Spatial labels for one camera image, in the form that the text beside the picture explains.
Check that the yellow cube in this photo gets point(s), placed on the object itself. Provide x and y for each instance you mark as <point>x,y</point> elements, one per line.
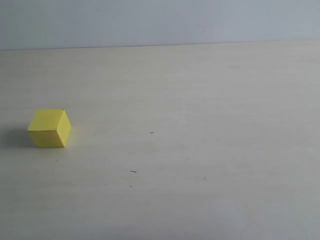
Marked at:
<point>50,128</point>

